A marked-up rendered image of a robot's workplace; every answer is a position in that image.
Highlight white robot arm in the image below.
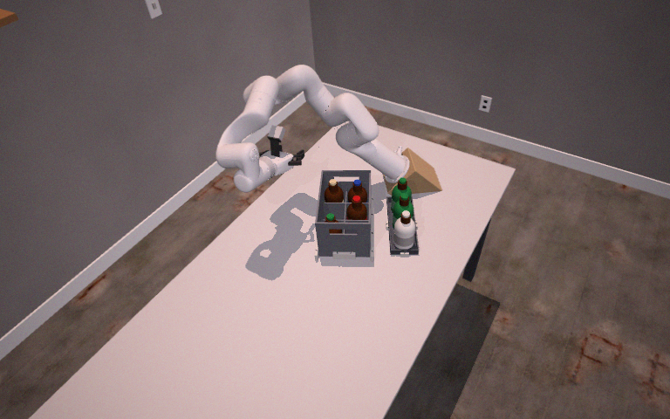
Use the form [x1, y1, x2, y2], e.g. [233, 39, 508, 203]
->
[215, 65, 409, 193]

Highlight brown bottle with beige cap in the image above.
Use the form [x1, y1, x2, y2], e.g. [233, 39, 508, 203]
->
[325, 179, 344, 203]

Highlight brown bottle with green cap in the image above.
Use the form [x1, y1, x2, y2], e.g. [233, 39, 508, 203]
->
[324, 213, 342, 234]

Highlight brown bottle with blue cap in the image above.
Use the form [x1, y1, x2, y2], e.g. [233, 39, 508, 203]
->
[348, 180, 367, 203]

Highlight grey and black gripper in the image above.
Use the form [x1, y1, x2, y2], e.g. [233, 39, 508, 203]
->
[259, 145, 304, 175]

